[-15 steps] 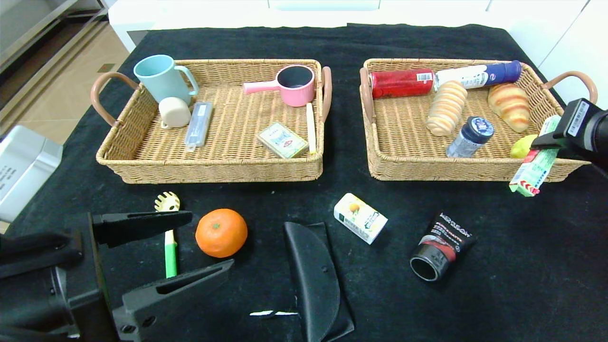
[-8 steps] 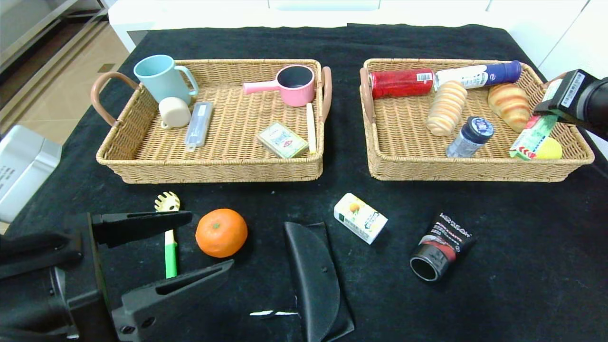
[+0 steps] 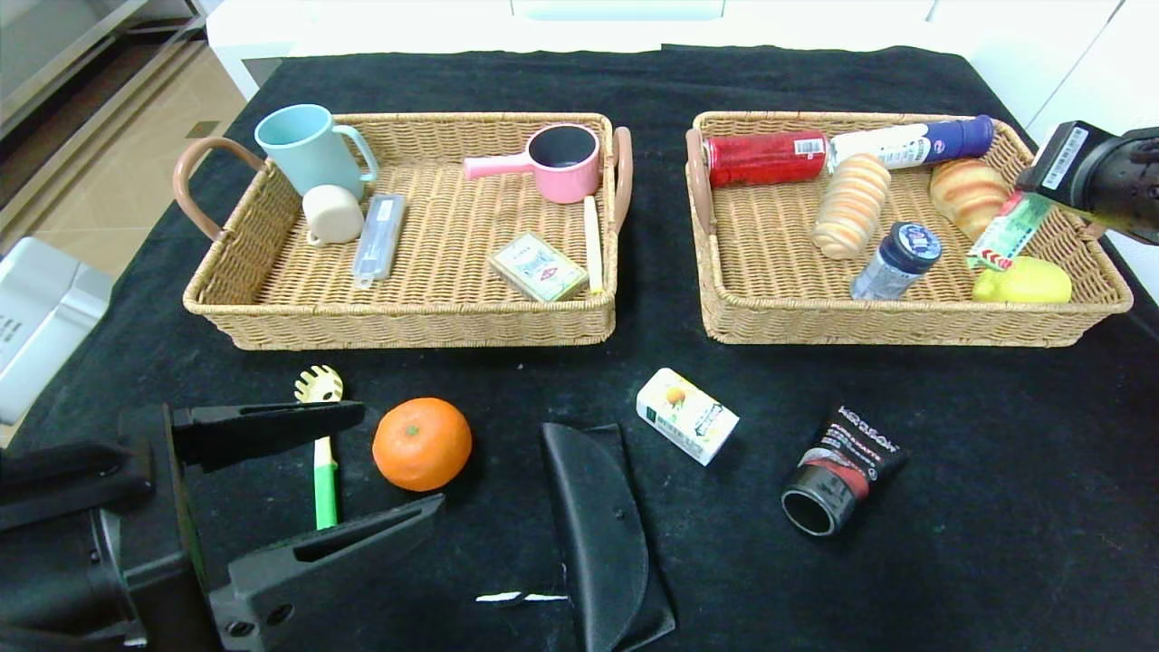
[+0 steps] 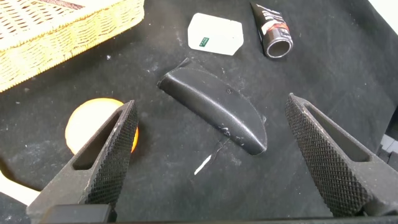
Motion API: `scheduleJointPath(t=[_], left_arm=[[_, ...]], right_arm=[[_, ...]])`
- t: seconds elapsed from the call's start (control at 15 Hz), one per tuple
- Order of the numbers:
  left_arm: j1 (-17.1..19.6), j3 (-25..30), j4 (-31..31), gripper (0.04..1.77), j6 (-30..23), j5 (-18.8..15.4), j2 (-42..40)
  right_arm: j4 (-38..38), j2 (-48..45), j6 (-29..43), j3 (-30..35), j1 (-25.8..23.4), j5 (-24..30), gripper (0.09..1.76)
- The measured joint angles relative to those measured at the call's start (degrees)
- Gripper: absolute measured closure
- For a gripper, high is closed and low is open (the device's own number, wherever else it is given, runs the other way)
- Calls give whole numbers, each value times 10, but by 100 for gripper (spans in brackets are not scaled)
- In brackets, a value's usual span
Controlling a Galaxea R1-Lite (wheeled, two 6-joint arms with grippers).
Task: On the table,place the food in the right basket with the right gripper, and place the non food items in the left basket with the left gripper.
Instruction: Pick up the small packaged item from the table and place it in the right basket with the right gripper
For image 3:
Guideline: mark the grey metal shelf unit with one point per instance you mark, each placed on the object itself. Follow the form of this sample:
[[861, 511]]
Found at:
[[54, 54]]

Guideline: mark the light blue mug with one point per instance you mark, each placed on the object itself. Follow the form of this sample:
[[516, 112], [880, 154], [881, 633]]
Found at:
[[305, 152]]

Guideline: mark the pale wooden stick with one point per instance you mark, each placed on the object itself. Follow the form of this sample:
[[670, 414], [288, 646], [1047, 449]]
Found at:
[[593, 244]]

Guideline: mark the green snack packet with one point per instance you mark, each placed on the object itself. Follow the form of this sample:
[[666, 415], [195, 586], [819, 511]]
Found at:
[[1005, 237]]

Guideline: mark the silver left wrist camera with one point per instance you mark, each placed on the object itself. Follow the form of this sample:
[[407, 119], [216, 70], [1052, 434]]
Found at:
[[45, 317]]

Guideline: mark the brass floor outlet cover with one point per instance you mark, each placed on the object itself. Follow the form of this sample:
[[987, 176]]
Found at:
[[205, 130]]

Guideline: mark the white bottle with blue cap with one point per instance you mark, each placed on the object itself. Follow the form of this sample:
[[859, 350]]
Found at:
[[905, 145]]

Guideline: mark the black glasses case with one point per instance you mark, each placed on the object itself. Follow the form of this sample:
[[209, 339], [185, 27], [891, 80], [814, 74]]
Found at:
[[598, 525]]

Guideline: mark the red drink can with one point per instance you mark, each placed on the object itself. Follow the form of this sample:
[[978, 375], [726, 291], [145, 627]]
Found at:
[[765, 160]]

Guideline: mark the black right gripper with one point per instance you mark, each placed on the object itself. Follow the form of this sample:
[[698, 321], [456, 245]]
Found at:
[[1061, 158]]

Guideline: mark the small clear bottle dark cap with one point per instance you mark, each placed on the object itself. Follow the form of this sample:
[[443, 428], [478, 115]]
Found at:
[[892, 266]]

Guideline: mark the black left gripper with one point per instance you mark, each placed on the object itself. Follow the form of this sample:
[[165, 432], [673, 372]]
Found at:
[[172, 516]]

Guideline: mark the small cream cup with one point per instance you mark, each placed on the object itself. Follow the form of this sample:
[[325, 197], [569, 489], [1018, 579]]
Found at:
[[332, 215]]

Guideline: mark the yellow lemon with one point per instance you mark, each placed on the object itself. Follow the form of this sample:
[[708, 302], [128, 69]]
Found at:
[[1028, 285]]

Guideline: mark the white paper scrap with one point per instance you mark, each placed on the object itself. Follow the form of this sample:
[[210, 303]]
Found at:
[[507, 596]]

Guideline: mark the black cleanser tube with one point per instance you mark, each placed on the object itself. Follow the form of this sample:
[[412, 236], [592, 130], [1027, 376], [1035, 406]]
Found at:
[[842, 471]]

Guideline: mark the small white juice box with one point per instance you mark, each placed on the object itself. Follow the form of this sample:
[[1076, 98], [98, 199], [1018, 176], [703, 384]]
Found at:
[[688, 418]]

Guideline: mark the clear plastic case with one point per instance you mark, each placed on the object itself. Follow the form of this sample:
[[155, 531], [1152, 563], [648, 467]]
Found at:
[[378, 238]]

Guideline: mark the golden croissant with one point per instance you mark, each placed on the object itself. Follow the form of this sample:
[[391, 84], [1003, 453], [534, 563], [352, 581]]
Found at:
[[964, 195]]

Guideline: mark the black table cloth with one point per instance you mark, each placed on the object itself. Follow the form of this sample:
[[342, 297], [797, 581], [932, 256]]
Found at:
[[770, 589]]

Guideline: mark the striped spiral bread roll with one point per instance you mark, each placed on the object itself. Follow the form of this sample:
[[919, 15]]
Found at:
[[851, 207]]

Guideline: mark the orange fruit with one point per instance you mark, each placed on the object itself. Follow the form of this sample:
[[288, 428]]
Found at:
[[422, 445]]

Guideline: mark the green card box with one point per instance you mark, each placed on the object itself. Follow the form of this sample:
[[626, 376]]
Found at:
[[539, 269]]

